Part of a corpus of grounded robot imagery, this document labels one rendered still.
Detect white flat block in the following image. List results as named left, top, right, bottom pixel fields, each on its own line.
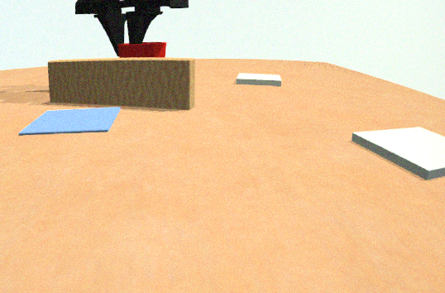
left=237, top=73, right=281, bottom=87

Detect dark red cup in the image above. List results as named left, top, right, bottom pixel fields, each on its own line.
left=118, top=41, right=166, bottom=58

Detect white flat slab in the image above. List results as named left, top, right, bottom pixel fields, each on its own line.
left=352, top=127, right=445, bottom=180

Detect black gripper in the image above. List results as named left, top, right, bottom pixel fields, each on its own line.
left=75, top=0, right=189, bottom=57

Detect brown rectangular block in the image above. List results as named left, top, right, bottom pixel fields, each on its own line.
left=47, top=57, right=195, bottom=110

